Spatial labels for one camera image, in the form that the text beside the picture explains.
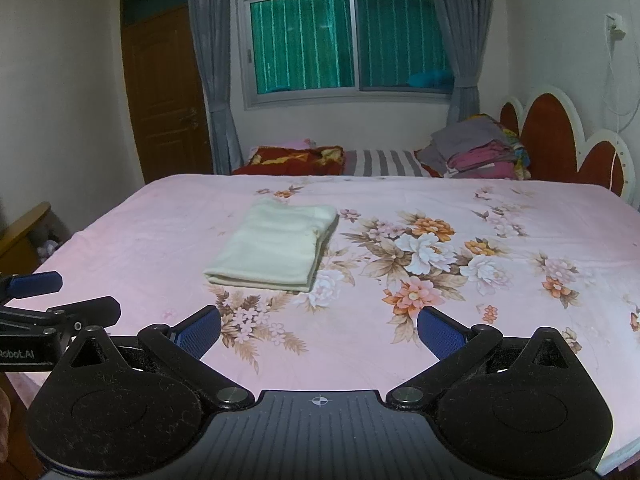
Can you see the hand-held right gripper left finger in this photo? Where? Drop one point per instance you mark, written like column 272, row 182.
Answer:
column 200, row 329

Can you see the grey curtain beside door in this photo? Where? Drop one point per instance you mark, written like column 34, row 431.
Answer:
column 215, row 60

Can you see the red and white headboard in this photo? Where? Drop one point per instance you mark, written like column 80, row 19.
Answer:
column 550, row 135

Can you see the window with green glass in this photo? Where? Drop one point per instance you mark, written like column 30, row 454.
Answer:
column 300, row 45

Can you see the pile of folded clothes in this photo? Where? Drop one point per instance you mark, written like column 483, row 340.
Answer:
column 470, row 150

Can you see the grey curtain beside headboard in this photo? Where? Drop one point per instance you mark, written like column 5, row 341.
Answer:
column 465, row 35

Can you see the white knitted sweater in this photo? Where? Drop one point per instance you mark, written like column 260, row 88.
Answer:
column 275, row 245

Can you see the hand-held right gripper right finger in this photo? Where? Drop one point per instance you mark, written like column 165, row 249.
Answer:
column 440, row 332

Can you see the red patterned pillow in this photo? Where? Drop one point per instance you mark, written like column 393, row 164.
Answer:
column 290, row 158

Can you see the wooden furniture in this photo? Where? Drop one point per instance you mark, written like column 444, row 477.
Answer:
column 20, row 235

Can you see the grey striped pillow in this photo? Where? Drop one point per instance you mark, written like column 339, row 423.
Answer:
column 380, row 162

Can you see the small white object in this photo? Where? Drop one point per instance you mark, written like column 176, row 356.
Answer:
column 48, row 247

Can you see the pink floral bedsheet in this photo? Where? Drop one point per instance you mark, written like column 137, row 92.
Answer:
column 150, row 220

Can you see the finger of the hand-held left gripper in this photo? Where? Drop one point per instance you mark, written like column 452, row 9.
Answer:
column 90, row 312
column 35, row 284

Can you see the brown wooden door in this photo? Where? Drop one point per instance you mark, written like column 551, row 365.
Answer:
column 165, row 100

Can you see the white wall charger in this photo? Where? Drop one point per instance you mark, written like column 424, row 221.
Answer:
column 616, row 27

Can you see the pink cloth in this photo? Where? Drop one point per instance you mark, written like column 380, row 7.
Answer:
column 298, row 143

